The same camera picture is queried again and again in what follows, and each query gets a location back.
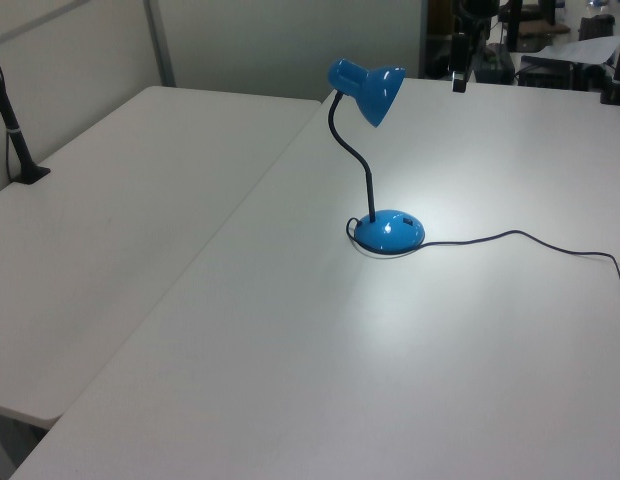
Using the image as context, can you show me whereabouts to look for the white paper sheet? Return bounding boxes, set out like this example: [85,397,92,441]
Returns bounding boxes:
[538,33,619,65]

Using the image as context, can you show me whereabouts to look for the black lamp power cable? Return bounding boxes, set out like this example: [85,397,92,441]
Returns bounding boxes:
[345,215,620,301]

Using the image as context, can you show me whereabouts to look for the blue gooseneck desk lamp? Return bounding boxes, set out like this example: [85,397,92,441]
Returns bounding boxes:
[325,57,425,255]

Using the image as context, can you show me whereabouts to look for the grey metal partition post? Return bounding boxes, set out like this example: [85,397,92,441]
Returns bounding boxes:
[143,0,177,89]
[417,0,429,79]

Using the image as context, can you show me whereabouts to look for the black upright stand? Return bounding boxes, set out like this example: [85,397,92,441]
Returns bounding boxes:
[506,0,523,51]

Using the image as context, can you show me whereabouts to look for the black clamp-mounted pole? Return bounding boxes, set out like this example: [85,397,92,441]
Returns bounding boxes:
[598,0,620,106]

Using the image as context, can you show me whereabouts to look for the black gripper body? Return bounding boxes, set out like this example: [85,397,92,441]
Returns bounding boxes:
[450,32,469,74]

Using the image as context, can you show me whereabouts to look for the black box under paper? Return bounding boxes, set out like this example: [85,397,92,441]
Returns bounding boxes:
[518,54,591,91]

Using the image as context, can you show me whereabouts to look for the black camera pole with clamp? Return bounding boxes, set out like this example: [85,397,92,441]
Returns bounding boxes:
[0,43,52,185]

